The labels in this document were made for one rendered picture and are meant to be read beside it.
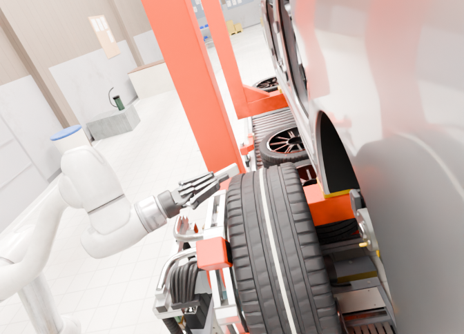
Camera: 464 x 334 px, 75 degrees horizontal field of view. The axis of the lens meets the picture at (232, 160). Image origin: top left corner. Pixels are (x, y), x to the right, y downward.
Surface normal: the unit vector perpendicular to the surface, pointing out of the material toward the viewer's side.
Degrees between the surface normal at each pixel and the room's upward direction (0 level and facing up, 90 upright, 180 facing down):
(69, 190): 70
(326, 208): 90
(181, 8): 90
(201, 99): 90
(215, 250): 35
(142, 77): 90
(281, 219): 26
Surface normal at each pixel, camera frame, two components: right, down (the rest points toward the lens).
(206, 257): -0.25, -0.42
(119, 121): -0.04, 0.48
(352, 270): -0.29, -0.84
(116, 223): 0.23, -0.14
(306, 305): -0.15, 0.06
